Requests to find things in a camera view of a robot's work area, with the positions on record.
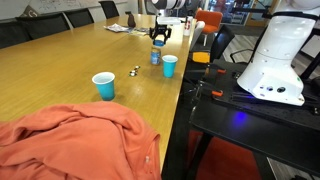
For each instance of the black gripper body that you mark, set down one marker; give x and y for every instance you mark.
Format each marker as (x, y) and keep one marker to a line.
(160, 28)

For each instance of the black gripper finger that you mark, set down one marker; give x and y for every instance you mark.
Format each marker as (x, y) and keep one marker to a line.
(152, 35)
(167, 35)

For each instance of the blue round jar lid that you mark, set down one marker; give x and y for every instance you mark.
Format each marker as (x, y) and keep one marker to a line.
(159, 43)

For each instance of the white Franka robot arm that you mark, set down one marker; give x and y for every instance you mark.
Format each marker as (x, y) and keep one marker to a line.
(276, 56)

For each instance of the peanut butter jar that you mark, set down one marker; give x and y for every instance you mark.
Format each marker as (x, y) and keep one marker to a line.
(155, 56)

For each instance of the printed paper sheets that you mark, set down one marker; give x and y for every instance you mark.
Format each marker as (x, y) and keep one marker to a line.
(141, 31)
(117, 28)

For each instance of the white tray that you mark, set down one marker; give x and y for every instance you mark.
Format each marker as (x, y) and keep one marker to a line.
(170, 20)

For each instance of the white red can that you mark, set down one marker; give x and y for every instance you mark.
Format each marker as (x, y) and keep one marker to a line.
(188, 26)

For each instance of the brown figurine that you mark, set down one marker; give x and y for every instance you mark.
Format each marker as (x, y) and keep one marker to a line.
(131, 20)

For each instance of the blue plastic cup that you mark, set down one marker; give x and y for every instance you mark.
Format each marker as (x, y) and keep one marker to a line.
(104, 87)
(169, 66)

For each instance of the small metal cap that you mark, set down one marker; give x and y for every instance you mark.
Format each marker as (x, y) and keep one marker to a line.
(137, 67)
(132, 73)
(135, 70)

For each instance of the orange chair white legs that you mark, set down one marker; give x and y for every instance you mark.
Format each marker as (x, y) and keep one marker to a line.
(209, 20)

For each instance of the black office chair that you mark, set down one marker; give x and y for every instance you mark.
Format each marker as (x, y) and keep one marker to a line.
(79, 17)
(7, 35)
(109, 8)
(221, 41)
(43, 25)

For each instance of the whiteboard with writing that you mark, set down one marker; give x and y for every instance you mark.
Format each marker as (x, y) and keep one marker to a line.
(60, 5)

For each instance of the brown cardboard poster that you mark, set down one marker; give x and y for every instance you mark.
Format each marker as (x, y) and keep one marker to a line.
(29, 12)

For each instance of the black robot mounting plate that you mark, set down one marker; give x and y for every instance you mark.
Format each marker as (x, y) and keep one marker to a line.
(253, 130)

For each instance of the orange cloth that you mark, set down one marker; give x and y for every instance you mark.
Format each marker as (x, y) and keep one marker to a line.
(73, 143)

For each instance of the black tripod pole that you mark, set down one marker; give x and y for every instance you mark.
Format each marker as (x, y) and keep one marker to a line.
(311, 66)

